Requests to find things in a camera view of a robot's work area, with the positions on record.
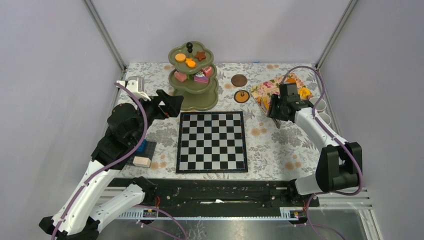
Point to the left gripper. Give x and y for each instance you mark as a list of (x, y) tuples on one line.
[(172, 106)]

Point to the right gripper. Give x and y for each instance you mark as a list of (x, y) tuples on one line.
[(272, 112)]

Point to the pink swirl roll cake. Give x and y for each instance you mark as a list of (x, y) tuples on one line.
[(181, 77)]

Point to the green three-tier dessert stand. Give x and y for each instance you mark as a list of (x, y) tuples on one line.
[(197, 96)]

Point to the purple cake slice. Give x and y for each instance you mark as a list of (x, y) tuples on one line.
[(200, 78)]

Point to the orange fish cookie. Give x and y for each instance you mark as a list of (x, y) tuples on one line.
[(190, 63)]

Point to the orange round pastry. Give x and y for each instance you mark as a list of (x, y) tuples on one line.
[(180, 57)]

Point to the pink cake slice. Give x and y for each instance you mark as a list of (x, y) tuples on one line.
[(207, 71)]

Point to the brown star cookie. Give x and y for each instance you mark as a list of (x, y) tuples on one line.
[(200, 55)]

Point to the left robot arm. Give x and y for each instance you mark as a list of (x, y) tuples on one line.
[(79, 218)]

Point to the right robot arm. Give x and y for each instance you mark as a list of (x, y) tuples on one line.
[(339, 165)]

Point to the yellow frosted donut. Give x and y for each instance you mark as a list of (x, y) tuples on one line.
[(305, 93)]

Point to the floral serving tray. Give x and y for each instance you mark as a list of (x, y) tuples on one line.
[(270, 87)]

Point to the large pink mug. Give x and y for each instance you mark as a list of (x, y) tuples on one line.
[(319, 104)]

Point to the orange smiley face coaster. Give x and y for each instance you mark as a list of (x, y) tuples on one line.
[(241, 96)]

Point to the small pink mug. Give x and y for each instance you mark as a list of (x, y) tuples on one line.
[(325, 117)]

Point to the floral tablecloth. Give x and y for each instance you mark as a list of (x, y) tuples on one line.
[(273, 153)]

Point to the grey lego baseplate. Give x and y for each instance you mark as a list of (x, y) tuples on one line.
[(149, 151)]

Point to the dark brown round coaster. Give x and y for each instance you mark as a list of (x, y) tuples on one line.
[(239, 80)]

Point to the blue lego brick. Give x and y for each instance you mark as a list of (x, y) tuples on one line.
[(141, 148)]

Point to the black white chessboard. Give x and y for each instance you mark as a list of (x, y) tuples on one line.
[(211, 142)]

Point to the wooden block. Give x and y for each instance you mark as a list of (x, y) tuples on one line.
[(143, 162)]

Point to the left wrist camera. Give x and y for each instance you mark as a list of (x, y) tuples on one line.
[(135, 84)]

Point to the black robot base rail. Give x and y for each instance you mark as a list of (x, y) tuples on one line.
[(187, 198)]

